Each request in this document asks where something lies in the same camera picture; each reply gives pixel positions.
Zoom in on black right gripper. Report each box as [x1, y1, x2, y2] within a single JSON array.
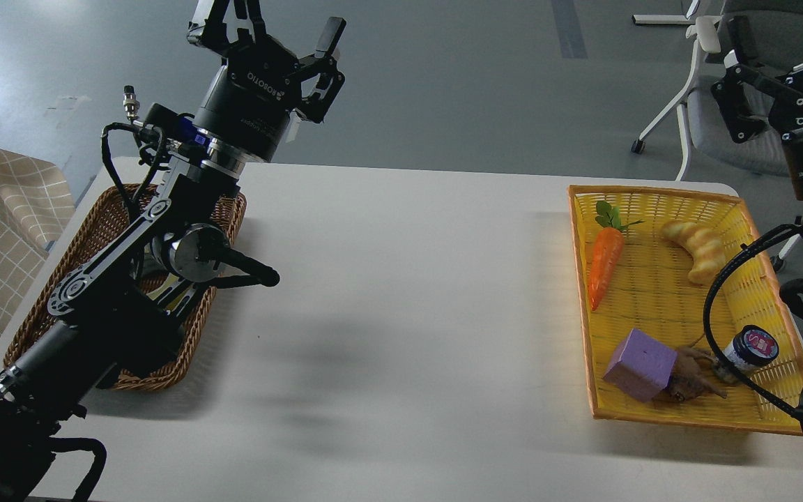
[[711, 15, 803, 201]]

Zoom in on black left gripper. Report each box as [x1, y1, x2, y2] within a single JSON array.
[[188, 1, 346, 162]]

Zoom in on yellow tape roll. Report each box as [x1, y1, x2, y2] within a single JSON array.
[[140, 271, 194, 312]]

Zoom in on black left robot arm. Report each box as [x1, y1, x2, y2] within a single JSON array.
[[0, 1, 346, 501]]

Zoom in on grey office chair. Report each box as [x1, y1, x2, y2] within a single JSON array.
[[630, 0, 803, 273]]

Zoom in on toy bread croissant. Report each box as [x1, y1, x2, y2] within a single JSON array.
[[660, 220, 727, 285]]

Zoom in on yellow plastic basket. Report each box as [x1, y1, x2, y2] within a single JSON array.
[[567, 185, 803, 435]]

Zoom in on orange toy carrot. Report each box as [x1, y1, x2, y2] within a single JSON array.
[[588, 200, 644, 311]]

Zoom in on brown wicker basket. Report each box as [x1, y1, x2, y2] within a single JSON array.
[[3, 187, 216, 392]]

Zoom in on small black-lidded jar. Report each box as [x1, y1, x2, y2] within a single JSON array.
[[721, 324, 781, 377]]

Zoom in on brown toy ginger root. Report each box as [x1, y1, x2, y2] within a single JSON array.
[[665, 335, 728, 403]]

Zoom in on purple foam block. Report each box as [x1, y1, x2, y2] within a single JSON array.
[[602, 328, 678, 402]]

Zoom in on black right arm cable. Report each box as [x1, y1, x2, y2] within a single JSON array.
[[703, 220, 803, 419]]

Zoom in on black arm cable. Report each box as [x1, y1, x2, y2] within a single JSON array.
[[100, 123, 165, 224], [703, 220, 803, 419]]

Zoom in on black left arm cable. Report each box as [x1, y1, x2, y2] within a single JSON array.
[[100, 123, 165, 224]]

